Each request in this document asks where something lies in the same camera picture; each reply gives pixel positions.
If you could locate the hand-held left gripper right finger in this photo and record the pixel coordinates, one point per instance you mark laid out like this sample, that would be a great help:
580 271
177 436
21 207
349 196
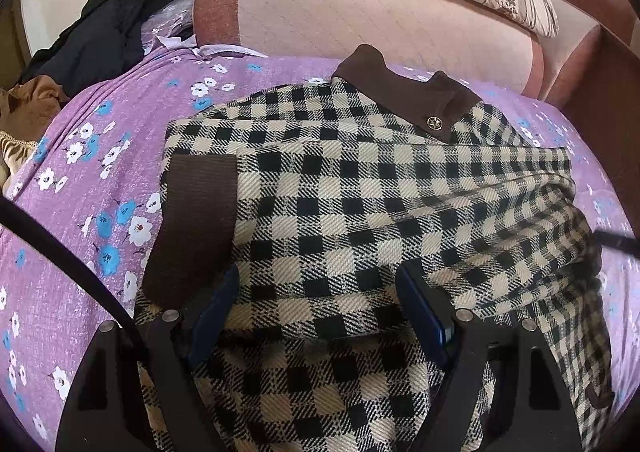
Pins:
425 317

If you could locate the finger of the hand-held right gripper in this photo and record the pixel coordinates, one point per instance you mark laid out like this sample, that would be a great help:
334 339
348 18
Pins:
620 242

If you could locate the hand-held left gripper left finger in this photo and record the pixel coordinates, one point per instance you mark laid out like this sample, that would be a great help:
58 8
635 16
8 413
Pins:
215 312

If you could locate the black and cream checked coat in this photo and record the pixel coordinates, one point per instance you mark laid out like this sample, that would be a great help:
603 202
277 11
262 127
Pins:
350 212

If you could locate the purple floral bedsheet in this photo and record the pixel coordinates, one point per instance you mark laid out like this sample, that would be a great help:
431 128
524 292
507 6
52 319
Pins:
75 242

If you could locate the tan satin cloth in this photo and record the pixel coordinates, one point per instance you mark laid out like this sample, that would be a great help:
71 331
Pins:
15 157

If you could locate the lilac cloth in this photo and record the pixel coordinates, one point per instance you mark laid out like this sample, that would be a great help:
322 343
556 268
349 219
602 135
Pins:
225 50

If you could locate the brown cloth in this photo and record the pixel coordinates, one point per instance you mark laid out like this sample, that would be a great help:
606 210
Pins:
42 99

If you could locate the clear plastic bag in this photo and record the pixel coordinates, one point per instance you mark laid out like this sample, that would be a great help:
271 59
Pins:
170 19

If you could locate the black garment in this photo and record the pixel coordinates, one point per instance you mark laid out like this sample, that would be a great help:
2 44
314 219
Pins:
110 22

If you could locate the pink sofa headboard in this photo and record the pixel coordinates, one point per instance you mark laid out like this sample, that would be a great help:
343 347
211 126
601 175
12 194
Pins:
350 17

